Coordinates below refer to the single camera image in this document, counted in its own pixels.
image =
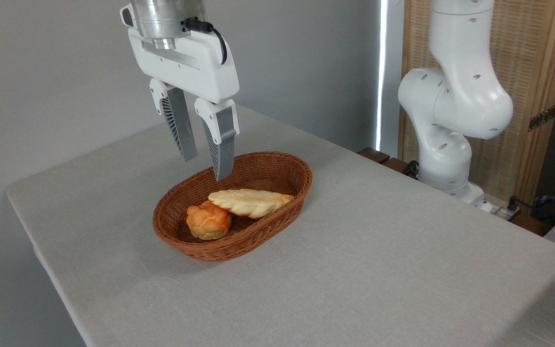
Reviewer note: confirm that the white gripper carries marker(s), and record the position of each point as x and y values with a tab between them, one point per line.
195	67

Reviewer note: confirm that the silver metal wrist flange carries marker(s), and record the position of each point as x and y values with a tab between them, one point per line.
162	19

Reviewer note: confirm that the dark brown wooden block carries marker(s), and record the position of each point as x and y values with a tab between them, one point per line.
374	154
395	165

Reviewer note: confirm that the wooden rattan folding screen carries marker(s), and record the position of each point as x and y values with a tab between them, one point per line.
528	58

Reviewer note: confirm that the dark metal screen hinge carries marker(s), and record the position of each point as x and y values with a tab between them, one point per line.
542	117

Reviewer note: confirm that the white power strip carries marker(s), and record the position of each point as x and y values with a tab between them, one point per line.
499	210

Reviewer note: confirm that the brown oval wicker basket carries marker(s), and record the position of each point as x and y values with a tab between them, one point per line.
277	171

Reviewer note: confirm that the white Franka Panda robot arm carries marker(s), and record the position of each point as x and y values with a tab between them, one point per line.
455	96

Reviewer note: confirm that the orange round bread bun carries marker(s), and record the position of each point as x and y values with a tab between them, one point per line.
207	221

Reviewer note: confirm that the pale braided bread loaf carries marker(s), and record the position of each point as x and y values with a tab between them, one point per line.
251	202

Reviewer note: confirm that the grey tablecloth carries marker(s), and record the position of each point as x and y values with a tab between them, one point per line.
354	265

